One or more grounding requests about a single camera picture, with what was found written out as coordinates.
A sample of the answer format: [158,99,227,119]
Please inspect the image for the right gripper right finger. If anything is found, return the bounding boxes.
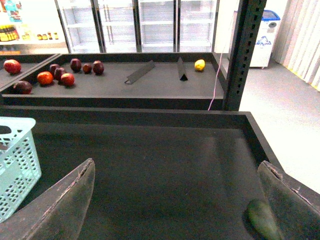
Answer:
[257,161,320,240]

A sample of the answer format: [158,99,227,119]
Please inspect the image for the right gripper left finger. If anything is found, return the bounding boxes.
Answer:
[0,158,96,240]

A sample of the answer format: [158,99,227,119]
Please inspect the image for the light blue plastic basket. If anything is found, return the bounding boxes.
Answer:
[0,116,42,222]

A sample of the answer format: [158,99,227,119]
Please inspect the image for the dark red apple front left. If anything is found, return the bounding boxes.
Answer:
[13,80,33,95]

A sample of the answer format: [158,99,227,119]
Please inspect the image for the dark red apple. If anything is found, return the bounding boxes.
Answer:
[13,80,33,95]
[92,60,105,75]
[70,58,82,73]

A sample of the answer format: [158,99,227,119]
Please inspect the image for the red apple front of pile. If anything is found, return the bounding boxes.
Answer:
[60,73,75,87]

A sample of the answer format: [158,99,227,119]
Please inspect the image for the dark red apple back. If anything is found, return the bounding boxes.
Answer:
[70,58,82,73]

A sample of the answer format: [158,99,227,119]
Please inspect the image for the dark red apple right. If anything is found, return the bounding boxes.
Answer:
[92,60,105,75]

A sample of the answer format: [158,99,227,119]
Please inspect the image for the red apple far left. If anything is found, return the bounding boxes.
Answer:
[3,59,22,75]

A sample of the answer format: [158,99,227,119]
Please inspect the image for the green avocado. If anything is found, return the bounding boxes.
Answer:
[247,199,282,240]

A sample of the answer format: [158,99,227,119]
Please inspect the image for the near black display tray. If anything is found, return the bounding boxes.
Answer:
[0,106,286,240]

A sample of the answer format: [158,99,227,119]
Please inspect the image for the black display tray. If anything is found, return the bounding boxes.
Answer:
[0,52,227,110]
[0,106,286,240]

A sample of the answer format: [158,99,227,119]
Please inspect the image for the far black display tray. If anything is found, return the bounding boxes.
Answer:
[0,52,227,110]

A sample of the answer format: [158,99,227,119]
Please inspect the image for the orange-red fruit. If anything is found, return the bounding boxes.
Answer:
[37,71,54,86]

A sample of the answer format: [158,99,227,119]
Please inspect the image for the dark plum middle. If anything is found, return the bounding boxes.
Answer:
[53,67,66,82]

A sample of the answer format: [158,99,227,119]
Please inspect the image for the dark plum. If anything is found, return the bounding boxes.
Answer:
[53,67,66,82]
[49,63,60,76]

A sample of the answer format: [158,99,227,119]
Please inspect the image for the dark plum left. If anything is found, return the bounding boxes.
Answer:
[49,63,60,76]

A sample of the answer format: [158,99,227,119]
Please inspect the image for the small dark red fruit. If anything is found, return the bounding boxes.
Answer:
[82,63,92,74]

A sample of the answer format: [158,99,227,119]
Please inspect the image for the flat black divider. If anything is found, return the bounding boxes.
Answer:
[124,60,155,85]

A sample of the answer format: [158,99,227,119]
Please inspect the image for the yellow lemon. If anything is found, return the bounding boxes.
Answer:
[194,59,206,72]

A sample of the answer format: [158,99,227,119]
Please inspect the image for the triangular black divider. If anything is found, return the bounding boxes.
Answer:
[177,57,188,82]

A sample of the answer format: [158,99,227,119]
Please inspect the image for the white chest freezer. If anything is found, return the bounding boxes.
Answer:
[250,9,281,69]

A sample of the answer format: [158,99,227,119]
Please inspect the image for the shelf with bottles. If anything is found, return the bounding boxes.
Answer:
[0,0,69,56]

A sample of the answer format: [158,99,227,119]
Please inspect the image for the glass door refrigerators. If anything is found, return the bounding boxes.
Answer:
[55,0,217,53]

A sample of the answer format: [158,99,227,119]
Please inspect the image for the pink cable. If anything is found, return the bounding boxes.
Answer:
[207,42,228,111]

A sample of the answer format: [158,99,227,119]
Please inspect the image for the black metal shelf post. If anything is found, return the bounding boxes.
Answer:
[222,0,267,111]

